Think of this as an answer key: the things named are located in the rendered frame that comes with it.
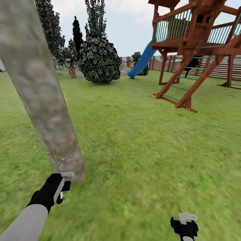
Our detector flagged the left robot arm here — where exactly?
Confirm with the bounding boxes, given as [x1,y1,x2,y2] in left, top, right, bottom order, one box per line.
[0,172,75,241]

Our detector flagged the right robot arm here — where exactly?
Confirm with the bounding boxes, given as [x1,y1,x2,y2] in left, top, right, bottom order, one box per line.
[170,213,198,241]

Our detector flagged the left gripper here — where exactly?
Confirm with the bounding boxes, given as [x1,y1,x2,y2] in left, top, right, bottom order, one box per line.
[61,181,71,192]

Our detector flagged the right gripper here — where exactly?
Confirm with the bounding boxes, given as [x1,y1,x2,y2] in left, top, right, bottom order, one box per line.
[170,217,198,239]

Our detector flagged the pesticide atomizer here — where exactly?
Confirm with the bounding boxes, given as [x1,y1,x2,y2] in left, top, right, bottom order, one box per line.
[56,196,63,204]

